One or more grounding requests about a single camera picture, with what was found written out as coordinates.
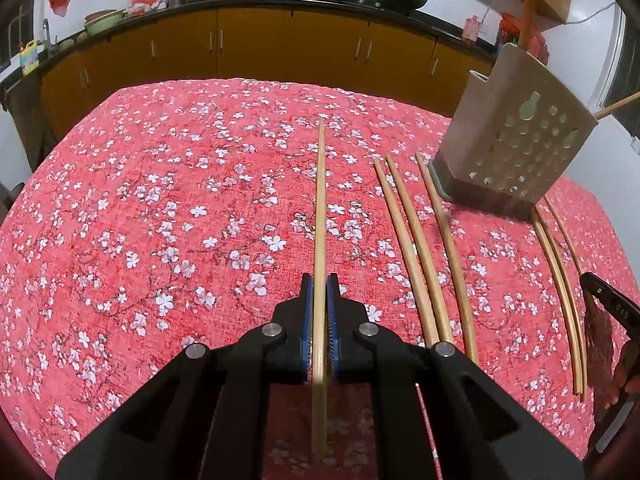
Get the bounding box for window with small side bars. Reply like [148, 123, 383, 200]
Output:
[6, 2, 26, 63]

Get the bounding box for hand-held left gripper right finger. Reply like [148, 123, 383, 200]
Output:
[327, 272, 586, 480]

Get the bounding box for red plastic bag over thermoses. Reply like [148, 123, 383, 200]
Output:
[500, 12, 543, 41]

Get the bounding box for red plastic bag on counter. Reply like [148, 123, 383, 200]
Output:
[127, 0, 168, 15]

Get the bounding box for brown lower kitchen cabinets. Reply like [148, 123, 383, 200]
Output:
[39, 5, 496, 143]

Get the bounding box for black kitchen countertop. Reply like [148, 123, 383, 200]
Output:
[0, 0, 498, 91]

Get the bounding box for beige perforated chopstick holder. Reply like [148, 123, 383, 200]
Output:
[432, 42, 599, 221]

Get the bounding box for yellow detergent bottle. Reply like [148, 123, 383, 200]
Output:
[20, 40, 41, 77]

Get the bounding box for red floral tablecloth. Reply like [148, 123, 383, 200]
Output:
[0, 77, 628, 480]

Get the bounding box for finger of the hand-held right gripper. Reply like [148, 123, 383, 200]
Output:
[586, 387, 640, 466]
[581, 271, 640, 329]

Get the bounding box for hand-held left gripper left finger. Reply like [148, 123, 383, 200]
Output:
[55, 272, 313, 480]

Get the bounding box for white wall cable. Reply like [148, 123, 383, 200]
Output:
[565, 1, 617, 26]

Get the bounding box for green basin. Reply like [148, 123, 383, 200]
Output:
[84, 9, 126, 36]

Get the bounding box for large window with white frame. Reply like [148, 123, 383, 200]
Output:
[595, 10, 640, 141]

